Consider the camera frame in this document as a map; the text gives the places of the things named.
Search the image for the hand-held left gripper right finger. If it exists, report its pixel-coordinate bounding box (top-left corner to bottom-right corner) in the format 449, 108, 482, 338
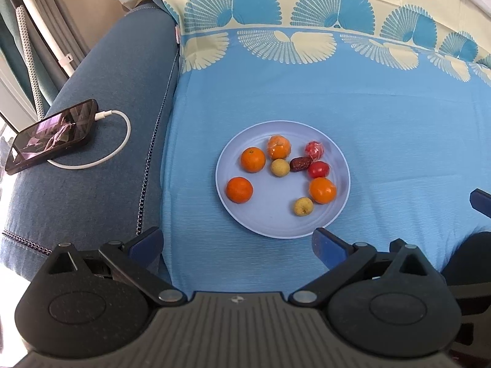
289, 228, 438, 308

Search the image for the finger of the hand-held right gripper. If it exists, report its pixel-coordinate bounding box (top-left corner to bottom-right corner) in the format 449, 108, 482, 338
470, 188, 491, 220

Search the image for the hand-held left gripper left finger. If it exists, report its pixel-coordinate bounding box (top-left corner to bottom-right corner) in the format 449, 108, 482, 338
40, 227, 187, 308

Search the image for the beige longan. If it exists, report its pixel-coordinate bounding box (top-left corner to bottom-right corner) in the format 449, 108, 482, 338
294, 197, 314, 217
270, 159, 290, 178

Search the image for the orange mandarin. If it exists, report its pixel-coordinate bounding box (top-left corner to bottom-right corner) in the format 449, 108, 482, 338
309, 177, 337, 205
226, 177, 254, 204
240, 147, 266, 173

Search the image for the light blue plastic plate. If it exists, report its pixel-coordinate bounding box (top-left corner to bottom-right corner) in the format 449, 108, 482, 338
215, 120, 351, 239

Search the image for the red cherry tomato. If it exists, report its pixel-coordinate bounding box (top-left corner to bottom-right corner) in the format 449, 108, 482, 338
308, 161, 331, 179

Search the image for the red fruit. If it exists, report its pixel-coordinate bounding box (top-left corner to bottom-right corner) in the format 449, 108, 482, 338
304, 140, 325, 160

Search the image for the pale peeled-look tangerine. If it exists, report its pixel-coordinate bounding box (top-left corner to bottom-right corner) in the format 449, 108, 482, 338
267, 134, 292, 160

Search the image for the dark cloth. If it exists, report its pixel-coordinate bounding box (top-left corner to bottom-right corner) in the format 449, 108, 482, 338
440, 231, 491, 358

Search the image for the blue pillow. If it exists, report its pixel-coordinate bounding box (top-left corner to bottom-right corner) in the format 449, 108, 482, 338
0, 3, 181, 281

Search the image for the blue fan-print bedsheet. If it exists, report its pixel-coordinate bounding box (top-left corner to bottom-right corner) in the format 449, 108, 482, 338
153, 0, 491, 290

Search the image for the black smartphone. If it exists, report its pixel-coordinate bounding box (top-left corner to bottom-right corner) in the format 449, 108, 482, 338
5, 99, 99, 176

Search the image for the white dotted strip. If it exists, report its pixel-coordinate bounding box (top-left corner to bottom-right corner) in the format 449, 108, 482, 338
15, 6, 46, 119

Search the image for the teal curtain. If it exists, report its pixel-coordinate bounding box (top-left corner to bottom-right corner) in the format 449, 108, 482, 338
0, 0, 50, 112

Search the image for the white pole with clip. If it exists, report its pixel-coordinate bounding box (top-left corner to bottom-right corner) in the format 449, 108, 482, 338
13, 0, 75, 77

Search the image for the grey curtain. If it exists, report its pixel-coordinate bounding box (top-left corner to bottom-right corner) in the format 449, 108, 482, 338
34, 0, 100, 58

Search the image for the white charging cable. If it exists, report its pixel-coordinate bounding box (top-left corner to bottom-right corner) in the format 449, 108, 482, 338
48, 110, 132, 170

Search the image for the window frame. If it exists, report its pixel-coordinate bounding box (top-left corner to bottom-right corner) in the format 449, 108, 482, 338
0, 57, 43, 131

